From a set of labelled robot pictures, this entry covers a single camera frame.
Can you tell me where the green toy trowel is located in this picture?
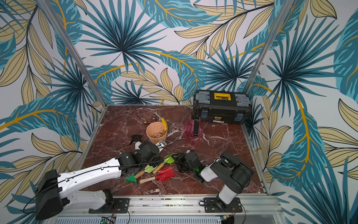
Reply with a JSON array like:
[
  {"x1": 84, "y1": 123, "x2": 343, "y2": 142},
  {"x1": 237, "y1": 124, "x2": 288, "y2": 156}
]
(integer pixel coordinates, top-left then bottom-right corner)
[{"x1": 153, "y1": 154, "x2": 178, "y2": 174}]

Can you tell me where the red toy shovel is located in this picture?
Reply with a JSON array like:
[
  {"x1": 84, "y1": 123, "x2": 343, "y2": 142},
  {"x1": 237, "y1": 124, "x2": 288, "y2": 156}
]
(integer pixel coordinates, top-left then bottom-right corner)
[{"x1": 139, "y1": 166, "x2": 174, "y2": 184}]

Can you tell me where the terracotta plastic flower pot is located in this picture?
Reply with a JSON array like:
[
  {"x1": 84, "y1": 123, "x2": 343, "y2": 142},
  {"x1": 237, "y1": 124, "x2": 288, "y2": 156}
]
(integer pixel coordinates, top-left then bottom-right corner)
[{"x1": 146, "y1": 122, "x2": 167, "y2": 144}]

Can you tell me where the green toy rake wooden handle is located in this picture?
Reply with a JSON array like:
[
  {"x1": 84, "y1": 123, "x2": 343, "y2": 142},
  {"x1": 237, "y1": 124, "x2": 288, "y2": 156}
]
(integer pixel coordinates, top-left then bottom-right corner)
[{"x1": 125, "y1": 171, "x2": 145, "y2": 184}]

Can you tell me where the pink pressure spray bottle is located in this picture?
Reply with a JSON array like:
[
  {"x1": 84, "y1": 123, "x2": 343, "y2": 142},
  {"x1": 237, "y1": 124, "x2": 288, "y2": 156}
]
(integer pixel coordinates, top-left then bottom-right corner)
[{"x1": 184, "y1": 117, "x2": 203, "y2": 138}]

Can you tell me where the yellow toy shovel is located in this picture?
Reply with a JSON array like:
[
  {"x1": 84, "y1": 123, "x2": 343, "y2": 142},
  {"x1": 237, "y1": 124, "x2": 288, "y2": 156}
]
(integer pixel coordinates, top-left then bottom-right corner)
[{"x1": 161, "y1": 118, "x2": 168, "y2": 132}]

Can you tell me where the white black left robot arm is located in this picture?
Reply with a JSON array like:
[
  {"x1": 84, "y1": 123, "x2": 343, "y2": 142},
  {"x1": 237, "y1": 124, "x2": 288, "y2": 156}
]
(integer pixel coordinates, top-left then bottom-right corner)
[{"x1": 34, "y1": 141, "x2": 167, "y2": 220}]

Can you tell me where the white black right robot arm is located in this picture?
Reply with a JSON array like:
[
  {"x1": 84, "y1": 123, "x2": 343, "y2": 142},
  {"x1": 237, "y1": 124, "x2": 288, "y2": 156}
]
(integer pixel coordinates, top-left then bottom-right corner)
[{"x1": 173, "y1": 150, "x2": 254, "y2": 213}]

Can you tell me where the white trigger spray bottle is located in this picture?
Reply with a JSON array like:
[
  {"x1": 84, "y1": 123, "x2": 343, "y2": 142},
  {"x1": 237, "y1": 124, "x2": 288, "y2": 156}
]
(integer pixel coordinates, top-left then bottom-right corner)
[{"x1": 130, "y1": 135, "x2": 142, "y2": 151}]

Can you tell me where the black deli toolbox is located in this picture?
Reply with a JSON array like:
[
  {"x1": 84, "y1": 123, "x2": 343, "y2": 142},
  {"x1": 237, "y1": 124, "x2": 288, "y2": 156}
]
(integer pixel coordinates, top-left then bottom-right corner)
[{"x1": 192, "y1": 90, "x2": 252, "y2": 125}]

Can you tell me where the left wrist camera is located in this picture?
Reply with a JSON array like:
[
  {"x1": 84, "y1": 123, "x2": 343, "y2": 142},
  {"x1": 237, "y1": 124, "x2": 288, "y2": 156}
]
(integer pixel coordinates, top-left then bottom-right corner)
[{"x1": 155, "y1": 140, "x2": 167, "y2": 153}]

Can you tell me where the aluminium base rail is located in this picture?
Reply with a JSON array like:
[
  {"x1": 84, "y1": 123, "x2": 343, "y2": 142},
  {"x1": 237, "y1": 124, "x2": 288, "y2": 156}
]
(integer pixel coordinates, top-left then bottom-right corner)
[{"x1": 55, "y1": 194, "x2": 286, "y2": 224}]

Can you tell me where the aluminium corner post right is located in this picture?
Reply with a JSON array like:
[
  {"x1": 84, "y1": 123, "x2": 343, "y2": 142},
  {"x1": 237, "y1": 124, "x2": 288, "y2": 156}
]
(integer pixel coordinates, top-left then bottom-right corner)
[{"x1": 242, "y1": 0, "x2": 293, "y2": 95}]

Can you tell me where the aluminium corner post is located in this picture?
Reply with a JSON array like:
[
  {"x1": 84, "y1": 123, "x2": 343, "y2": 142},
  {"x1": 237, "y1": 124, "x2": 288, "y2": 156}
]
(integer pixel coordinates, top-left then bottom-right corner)
[
  {"x1": 38, "y1": 0, "x2": 107, "y2": 108},
  {"x1": 242, "y1": 0, "x2": 293, "y2": 95}
]

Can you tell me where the aluminium corner post left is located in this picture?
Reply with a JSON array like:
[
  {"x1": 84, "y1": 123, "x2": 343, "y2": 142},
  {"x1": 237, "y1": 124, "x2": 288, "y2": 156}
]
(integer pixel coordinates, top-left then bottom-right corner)
[{"x1": 38, "y1": 0, "x2": 107, "y2": 108}]

